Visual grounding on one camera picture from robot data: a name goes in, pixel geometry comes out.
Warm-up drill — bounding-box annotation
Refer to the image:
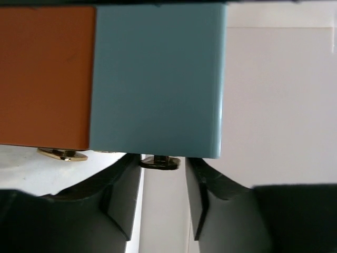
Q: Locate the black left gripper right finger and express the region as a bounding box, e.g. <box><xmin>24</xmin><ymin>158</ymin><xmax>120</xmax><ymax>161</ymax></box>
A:
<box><xmin>185</xmin><ymin>158</ymin><xmax>336</xmax><ymax>252</ymax></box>

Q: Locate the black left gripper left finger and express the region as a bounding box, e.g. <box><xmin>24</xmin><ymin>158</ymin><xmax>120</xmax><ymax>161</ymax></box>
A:
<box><xmin>1</xmin><ymin>153</ymin><xmax>141</xmax><ymax>252</ymax></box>

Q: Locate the blue and orange drawer box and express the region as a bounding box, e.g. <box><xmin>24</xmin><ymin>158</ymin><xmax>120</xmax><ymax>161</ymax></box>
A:
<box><xmin>1</xmin><ymin>3</ymin><xmax>227</xmax><ymax>158</ymax></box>

